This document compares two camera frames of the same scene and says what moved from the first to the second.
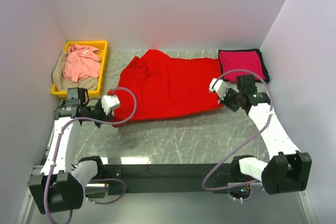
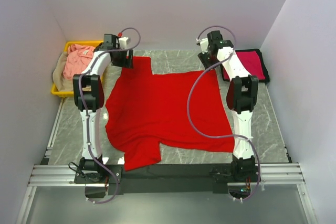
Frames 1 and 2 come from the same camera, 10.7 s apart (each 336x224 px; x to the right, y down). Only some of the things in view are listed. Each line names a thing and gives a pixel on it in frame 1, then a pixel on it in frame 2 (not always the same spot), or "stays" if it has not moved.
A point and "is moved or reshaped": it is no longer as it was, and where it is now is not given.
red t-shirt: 168,87 is moved or reshaped
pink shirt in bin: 82,62 stays
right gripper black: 224,100 to 202,58
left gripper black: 108,117 to 127,63
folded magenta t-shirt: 244,60 stays
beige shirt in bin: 62,83 stays
